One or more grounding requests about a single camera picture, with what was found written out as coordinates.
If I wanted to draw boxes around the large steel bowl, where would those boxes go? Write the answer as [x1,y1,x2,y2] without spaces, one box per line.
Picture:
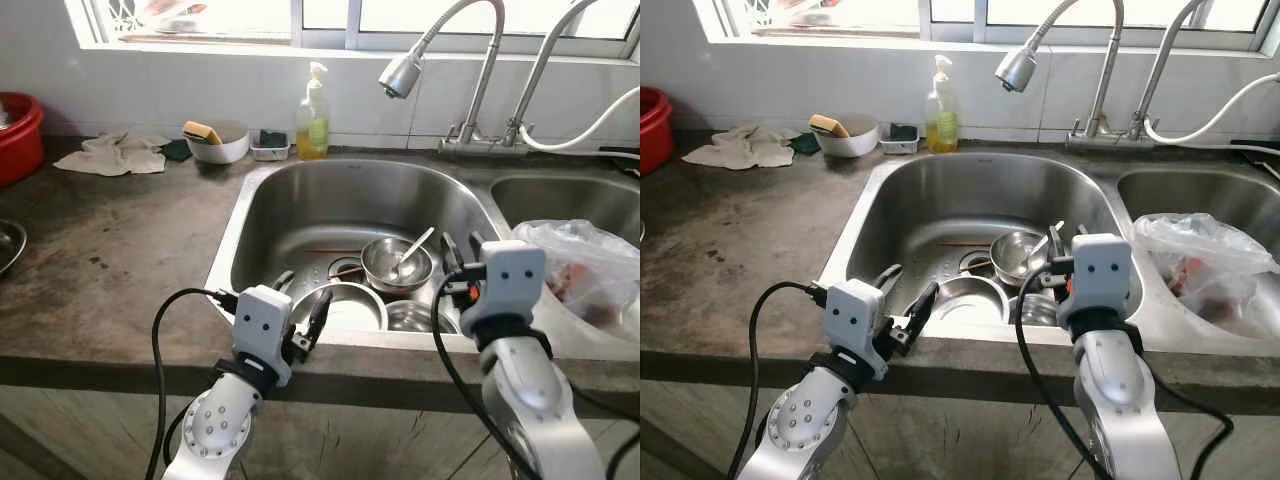
[925,274,1013,327]
[288,281,390,335]

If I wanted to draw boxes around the small steel bowl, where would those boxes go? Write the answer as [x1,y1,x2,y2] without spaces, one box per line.
[384,299,463,335]
[1010,292,1063,328]

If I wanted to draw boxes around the steel bowl with spoon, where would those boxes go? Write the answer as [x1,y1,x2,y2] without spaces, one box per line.
[990,230,1053,288]
[359,237,435,295]

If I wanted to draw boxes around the stainless steel double sink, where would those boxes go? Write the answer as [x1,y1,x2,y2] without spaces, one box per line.
[818,148,1280,358]
[204,153,641,363]

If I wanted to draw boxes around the clear plastic bag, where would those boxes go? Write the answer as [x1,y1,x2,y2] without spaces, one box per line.
[511,219,641,343]
[1131,212,1280,339]

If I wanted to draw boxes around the grey wooden cabinet front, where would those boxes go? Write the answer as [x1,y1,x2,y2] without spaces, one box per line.
[640,378,1280,480]
[0,384,641,480]

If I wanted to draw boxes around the small white sponge tray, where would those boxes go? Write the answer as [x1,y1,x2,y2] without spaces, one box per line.
[879,123,922,155]
[249,129,294,162]

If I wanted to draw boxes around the white ceramic bowl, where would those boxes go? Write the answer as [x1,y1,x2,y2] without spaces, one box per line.
[185,120,251,166]
[815,113,881,159]

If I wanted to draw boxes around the yellow dish soap bottle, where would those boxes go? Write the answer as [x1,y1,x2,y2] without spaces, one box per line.
[295,62,332,161]
[924,55,961,154]

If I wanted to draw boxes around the chrome faucet with spray head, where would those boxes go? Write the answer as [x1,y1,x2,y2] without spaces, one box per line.
[378,0,507,153]
[994,0,1125,147]

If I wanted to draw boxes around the chrome gooseneck faucet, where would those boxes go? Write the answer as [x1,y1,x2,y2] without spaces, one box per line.
[1130,0,1213,145]
[503,0,601,151]

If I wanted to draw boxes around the beige crumpled cloth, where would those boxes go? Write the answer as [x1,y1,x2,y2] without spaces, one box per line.
[54,130,172,178]
[682,123,798,171]

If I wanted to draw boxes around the red plastic basin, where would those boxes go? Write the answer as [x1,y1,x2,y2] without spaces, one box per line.
[640,86,674,177]
[0,92,46,189]

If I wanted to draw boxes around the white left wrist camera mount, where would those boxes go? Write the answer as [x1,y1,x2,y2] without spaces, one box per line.
[231,285,295,388]
[821,278,890,381]

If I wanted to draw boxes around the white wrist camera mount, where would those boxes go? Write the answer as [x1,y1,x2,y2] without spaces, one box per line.
[821,278,890,381]
[1057,233,1135,331]
[461,240,549,338]
[231,285,295,388]

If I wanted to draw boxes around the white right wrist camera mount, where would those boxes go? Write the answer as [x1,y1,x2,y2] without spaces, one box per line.
[461,240,549,338]
[1057,233,1135,331]

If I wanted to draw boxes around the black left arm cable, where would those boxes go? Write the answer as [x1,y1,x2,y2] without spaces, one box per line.
[727,280,830,480]
[146,287,241,480]

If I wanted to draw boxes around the white hose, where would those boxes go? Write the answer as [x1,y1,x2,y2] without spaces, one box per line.
[518,86,641,154]
[1143,72,1280,147]

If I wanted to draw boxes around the white window frame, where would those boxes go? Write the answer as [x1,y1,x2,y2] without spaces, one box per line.
[698,0,1280,57]
[64,0,641,61]

